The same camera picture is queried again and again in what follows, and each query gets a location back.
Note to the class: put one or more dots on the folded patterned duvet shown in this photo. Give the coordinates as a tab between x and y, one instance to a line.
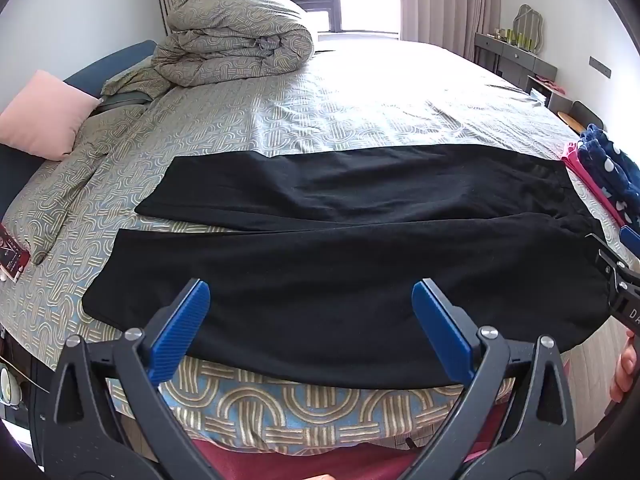
235	35

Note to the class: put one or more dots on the pink cloth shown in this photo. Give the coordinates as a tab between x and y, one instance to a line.
550	84

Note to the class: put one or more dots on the folded pink garment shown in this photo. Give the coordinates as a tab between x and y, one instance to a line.
587	175

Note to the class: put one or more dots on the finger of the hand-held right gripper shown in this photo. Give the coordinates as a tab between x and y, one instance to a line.
606	260
631	237

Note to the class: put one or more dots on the blue headboard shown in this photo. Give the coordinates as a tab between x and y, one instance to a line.
102	66

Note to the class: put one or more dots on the bed with patterned sheet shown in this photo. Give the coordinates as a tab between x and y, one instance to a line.
350	105

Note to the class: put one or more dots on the navy polka-dot garment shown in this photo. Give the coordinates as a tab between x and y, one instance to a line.
610	160

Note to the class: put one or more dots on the dark red book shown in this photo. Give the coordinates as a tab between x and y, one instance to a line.
11	255

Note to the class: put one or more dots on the black pants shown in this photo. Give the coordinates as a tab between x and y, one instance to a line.
325	280

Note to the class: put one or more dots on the person's right hand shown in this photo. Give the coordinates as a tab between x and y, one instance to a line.
625	375

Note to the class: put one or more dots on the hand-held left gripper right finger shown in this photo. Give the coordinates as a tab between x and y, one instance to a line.
444	332

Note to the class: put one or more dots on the grey dressing table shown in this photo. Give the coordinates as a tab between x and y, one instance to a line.
515	62

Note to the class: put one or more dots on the pink pillow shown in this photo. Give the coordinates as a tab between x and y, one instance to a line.
45	115

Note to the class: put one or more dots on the person's maroon clothing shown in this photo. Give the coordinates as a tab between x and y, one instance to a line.
350	465

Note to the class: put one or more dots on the green bottle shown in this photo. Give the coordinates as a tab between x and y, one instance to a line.
511	35
523	40

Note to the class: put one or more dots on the grey wall switch panel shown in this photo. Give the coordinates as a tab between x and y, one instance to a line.
600	66

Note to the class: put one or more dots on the dark nightstand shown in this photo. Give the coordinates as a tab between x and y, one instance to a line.
30	390

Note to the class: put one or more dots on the white cup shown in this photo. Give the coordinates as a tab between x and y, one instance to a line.
7	386

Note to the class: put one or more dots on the dark chair with wooden seat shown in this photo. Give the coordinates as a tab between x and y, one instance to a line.
580	115

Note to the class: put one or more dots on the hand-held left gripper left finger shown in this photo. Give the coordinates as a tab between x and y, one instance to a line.
181	332

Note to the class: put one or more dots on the wavy-edged table mirror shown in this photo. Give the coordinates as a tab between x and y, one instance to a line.
530	27

